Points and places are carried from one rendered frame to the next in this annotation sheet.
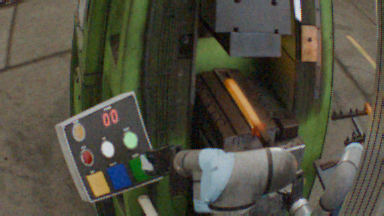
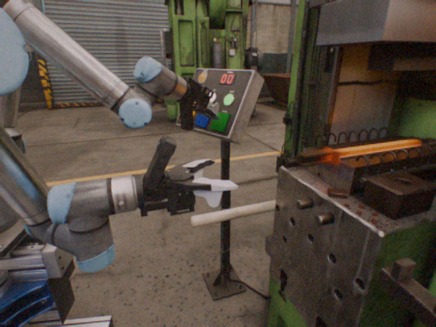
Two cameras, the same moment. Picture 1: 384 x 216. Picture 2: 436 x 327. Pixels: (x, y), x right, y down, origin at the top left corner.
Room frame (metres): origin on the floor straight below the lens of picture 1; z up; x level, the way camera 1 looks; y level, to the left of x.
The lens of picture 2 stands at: (1.72, -0.87, 1.23)
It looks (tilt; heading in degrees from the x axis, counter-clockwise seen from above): 22 degrees down; 88
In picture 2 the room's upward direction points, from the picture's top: straight up
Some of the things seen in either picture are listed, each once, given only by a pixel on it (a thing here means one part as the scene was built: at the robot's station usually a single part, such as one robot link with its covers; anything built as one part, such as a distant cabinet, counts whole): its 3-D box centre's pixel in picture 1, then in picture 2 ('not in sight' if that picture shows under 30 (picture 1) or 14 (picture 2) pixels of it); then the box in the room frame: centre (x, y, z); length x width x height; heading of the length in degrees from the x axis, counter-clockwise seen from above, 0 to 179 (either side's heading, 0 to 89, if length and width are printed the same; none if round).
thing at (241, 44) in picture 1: (234, 20); (412, 24); (2.23, -0.14, 1.32); 0.42 x 0.20 x 0.10; 18
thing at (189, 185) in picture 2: not in sight; (192, 184); (1.68, -0.38, 1.00); 0.09 x 0.05 x 0.02; 162
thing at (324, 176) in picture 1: (348, 169); not in sight; (2.06, -0.77, 0.75); 0.40 x 0.30 x 0.02; 104
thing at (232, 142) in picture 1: (231, 107); (379, 157); (2.23, -0.14, 0.96); 0.42 x 0.20 x 0.09; 18
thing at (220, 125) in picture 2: (140, 168); (221, 122); (1.76, 0.15, 1.01); 0.07 x 0.05 x 0.07; 133
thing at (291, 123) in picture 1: (286, 124); (398, 194); (2.15, -0.35, 0.95); 0.12 x 0.08 x 0.06; 18
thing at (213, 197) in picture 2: not in sight; (214, 194); (1.72, -0.39, 0.98); 0.09 x 0.03 x 0.06; 162
